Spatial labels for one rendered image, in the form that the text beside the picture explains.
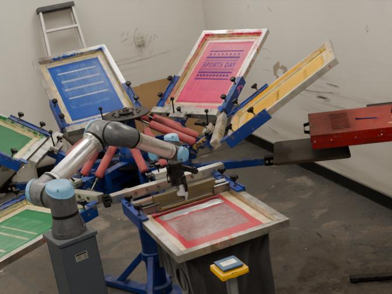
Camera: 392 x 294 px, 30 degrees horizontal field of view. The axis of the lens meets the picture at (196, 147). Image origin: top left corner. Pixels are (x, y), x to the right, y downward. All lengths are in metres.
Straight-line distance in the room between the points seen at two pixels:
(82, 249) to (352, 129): 1.85
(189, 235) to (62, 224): 0.70
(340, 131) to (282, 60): 2.62
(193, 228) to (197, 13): 4.89
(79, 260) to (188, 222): 0.73
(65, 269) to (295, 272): 2.29
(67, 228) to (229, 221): 0.88
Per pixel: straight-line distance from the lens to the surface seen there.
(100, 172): 4.33
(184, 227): 3.65
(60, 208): 3.14
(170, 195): 3.84
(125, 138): 3.34
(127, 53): 7.99
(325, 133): 4.29
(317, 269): 5.11
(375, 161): 5.91
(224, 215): 3.71
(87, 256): 3.21
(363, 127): 4.33
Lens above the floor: 2.43
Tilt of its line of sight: 18 degrees down
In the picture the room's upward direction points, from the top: 9 degrees counter-clockwise
